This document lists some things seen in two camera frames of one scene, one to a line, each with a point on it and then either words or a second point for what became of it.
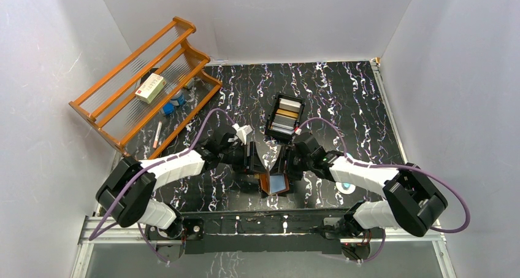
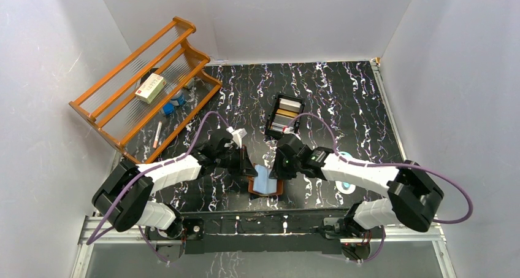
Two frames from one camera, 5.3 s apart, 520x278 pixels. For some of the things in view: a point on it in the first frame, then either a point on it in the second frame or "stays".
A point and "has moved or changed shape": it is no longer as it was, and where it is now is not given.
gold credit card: (287, 113) stays
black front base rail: (219, 233) stays
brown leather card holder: (274, 183) has moved or changed shape
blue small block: (168, 108) stays
